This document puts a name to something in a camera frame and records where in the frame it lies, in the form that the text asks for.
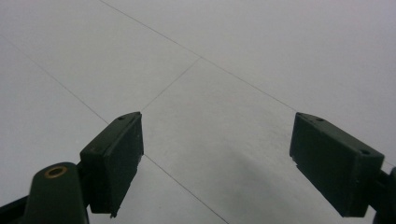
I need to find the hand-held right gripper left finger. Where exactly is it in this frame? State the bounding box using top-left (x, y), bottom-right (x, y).
top-left (78, 111), bottom-right (145, 218)

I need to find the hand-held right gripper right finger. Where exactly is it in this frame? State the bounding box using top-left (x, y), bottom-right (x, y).
top-left (289, 111), bottom-right (386, 218)

